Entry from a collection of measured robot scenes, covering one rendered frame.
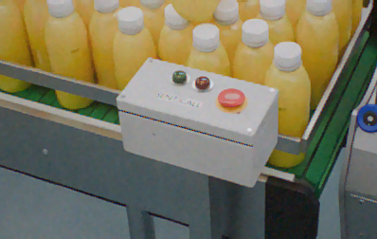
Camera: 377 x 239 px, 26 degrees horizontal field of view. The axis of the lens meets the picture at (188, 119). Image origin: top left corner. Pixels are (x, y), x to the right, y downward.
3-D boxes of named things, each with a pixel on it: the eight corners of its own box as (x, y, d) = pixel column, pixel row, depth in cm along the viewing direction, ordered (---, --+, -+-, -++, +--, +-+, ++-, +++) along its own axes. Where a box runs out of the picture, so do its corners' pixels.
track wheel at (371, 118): (388, 107, 123) (390, 107, 125) (359, 101, 124) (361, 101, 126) (381, 137, 123) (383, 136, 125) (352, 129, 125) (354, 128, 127)
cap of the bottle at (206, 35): (219, 31, 122) (218, 22, 121) (220, 47, 119) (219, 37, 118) (192, 33, 122) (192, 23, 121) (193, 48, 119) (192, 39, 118)
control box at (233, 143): (252, 189, 110) (253, 134, 103) (123, 151, 117) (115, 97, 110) (278, 141, 117) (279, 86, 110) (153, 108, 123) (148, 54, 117)
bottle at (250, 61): (284, 123, 134) (287, 28, 121) (263, 150, 130) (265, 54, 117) (246, 109, 137) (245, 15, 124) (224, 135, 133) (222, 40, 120)
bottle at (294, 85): (266, 135, 132) (268, 40, 119) (310, 142, 131) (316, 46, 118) (256, 165, 127) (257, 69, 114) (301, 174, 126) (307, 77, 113)
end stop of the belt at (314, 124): (305, 154, 122) (306, 139, 120) (300, 152, 122) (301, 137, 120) (375, 9, 148) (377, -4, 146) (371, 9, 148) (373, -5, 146)
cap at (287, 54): (277, 48, 118) (277, 39, 117) (303, 52, 117) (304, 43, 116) (271, 65, 115) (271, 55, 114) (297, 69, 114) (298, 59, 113)
